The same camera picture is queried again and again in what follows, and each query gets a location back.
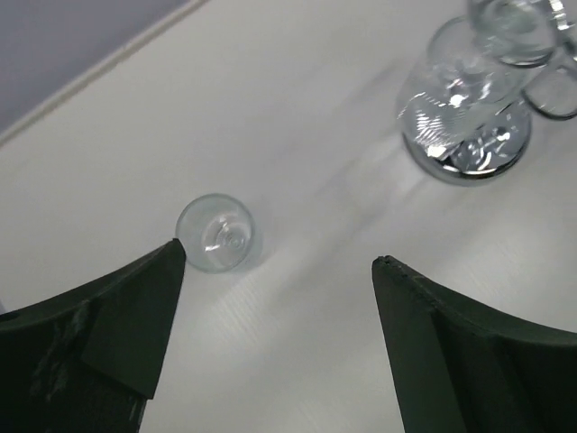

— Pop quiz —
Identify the chrome wine glass rack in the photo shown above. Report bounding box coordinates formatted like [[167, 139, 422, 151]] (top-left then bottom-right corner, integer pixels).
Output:
[[396, 1, 576, 185]]

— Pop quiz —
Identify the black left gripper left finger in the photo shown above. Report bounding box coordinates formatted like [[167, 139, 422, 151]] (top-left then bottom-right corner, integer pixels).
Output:
[[1, 239, 186, 432]]

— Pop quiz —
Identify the clear wine glass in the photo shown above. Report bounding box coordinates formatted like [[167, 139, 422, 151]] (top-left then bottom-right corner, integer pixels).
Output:
[[467, 0, 557, 69], [175, 193, 263, 274]]

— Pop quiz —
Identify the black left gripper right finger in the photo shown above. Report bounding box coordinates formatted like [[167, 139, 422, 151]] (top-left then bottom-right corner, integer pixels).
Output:
[[371, 256, 576, 432]]

